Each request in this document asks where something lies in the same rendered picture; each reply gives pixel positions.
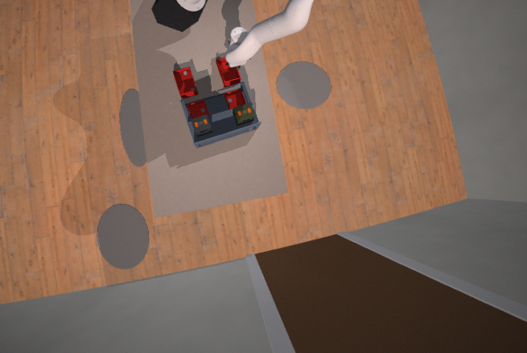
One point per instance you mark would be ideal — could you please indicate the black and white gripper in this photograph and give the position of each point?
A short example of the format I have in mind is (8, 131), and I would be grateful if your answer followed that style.
(234, 65)

